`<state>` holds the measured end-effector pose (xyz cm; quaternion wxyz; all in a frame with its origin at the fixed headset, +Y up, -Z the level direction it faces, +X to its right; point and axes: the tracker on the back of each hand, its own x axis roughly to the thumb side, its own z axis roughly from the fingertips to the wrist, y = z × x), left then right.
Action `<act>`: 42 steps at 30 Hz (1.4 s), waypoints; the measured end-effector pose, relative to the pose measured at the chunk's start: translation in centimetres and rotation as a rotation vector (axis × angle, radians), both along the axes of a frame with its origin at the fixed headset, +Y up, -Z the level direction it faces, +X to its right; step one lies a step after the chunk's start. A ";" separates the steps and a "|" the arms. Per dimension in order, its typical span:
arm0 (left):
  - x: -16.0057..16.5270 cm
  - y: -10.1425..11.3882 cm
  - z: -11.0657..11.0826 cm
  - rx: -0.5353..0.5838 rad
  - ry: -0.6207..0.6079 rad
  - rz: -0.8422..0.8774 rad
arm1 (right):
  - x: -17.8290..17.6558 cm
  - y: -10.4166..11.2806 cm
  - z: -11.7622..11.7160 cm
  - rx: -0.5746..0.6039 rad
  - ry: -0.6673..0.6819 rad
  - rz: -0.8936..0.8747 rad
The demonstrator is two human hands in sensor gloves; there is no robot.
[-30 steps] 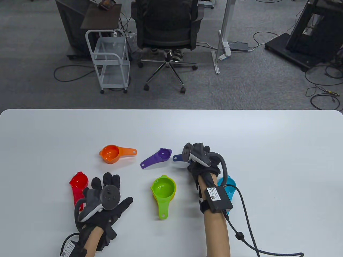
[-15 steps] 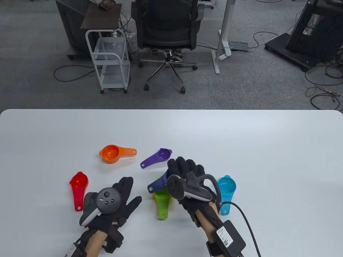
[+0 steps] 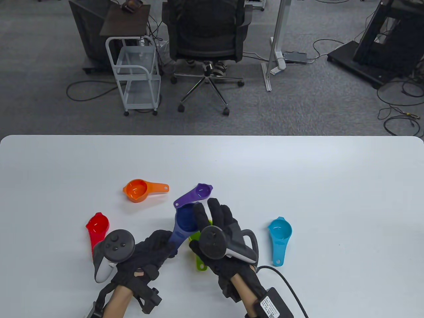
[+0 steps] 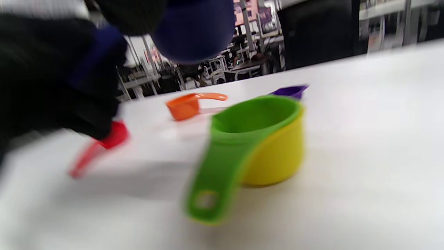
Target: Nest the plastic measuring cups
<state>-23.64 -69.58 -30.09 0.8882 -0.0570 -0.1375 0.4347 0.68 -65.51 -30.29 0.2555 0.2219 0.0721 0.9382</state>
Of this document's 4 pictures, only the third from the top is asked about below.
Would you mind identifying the person's right hand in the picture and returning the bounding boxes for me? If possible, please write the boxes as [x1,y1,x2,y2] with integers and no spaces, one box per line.
[189,198,262,298]

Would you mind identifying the person's left hand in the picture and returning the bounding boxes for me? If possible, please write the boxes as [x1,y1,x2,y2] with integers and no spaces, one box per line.
[111,230,179,289]

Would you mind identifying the purple plastic measuring cup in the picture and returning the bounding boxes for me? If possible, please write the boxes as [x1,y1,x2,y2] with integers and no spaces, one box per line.
[173,183,213,209]

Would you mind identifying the navy plastic measuring cup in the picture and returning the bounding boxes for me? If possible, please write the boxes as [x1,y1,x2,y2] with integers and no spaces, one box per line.
[169,203,203,257]

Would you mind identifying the green plastic measuring cup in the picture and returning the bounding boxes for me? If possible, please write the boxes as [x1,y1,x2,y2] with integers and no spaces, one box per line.
[189,219,213,271]

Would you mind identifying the red plastic measuring cup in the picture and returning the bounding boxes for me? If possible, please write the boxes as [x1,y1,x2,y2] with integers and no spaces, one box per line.
[85,212,110,262]

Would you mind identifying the orange plastic measuring cup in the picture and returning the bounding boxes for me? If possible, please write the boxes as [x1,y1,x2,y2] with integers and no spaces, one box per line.
[123,179,170,203]

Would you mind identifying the light blue plastic measuring cup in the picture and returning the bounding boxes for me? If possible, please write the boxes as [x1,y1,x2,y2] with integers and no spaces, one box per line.
[267,217,293,267]

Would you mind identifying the person's left forearm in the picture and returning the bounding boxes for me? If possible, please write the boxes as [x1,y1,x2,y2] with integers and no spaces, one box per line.
[103,285,134,318]

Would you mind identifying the person's right forearm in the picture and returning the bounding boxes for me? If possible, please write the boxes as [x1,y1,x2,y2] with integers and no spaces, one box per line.
[230,273,257,315]

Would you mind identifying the grey white hand controller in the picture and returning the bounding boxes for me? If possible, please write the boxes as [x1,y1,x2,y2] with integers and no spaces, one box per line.
[200,225,259,264]
[93,229,135,284]

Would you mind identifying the black wrist sensor box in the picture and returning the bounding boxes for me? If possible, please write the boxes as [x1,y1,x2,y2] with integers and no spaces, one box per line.
[132,280,163,314]
[245,288,294,318]

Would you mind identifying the white rolling cart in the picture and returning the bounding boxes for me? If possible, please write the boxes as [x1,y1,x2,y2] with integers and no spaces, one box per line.
[105,36,163,116]

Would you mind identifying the black power adapter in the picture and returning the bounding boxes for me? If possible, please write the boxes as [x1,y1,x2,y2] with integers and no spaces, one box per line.
[283,51,308,64]

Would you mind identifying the white desk leg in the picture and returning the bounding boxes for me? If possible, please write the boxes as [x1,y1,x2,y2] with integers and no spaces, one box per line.
[261,0,292,92]

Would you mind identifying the black office chair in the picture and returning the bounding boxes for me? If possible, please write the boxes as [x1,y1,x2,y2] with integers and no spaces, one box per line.
[162,0,253,116]

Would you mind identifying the dark brown side table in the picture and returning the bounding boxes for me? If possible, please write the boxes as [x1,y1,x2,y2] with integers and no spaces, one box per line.
[100,4,151,36]

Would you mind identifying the black cabinet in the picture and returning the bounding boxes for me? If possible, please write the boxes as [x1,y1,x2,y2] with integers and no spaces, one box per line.
[69,0,115,74]

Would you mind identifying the small brown object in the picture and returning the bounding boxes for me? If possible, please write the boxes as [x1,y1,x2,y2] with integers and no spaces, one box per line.
[121,0,143,14]

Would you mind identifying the black monitor stand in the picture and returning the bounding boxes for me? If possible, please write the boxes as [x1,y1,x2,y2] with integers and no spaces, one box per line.
[327,0,424,89]

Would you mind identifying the black glove cable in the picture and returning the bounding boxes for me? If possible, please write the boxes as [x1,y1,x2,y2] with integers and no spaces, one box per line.
[257,266,310,318]

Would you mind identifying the black floor cable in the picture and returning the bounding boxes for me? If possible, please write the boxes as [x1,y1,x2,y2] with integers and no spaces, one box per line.
[66,80,120,102]

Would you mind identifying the tangled black floor cables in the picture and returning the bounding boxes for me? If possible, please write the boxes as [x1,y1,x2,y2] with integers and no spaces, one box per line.
[377,75,424,137]

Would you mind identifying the black adapter cable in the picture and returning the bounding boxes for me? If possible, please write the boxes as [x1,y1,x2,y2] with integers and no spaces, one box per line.
[306,39,346,63]

